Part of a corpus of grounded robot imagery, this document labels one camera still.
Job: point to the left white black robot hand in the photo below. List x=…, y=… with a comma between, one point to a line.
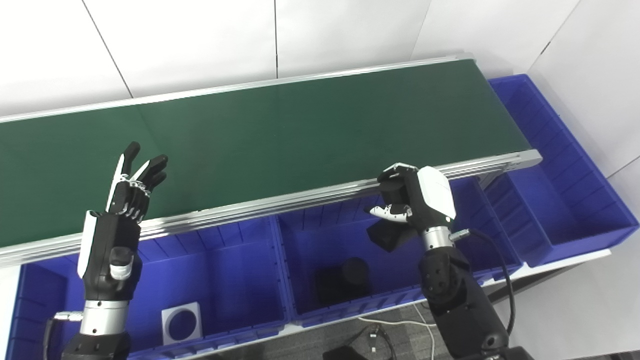
x=112, y=235

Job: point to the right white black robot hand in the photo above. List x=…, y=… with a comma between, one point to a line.
x=432, y=195

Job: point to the black cylinder-on-plate part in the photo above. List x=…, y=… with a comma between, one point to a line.
x=387, y=236
x=345, y=282

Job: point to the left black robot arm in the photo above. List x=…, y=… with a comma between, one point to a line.
x=102, y=325

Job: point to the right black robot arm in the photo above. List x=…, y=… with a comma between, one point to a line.
x=460, y=300

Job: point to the aluminium conveyor leg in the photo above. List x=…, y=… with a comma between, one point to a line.
x=492, y=177

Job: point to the blue plastic bin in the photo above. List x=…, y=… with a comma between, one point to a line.
x=560, y=200
x=320, y=240
x=235, y=280

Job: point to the white plate with round hole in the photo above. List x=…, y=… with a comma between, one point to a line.
x=167, y=317

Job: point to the green conveyor belt aluminium frame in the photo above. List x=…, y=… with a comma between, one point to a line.
x=275, y=135

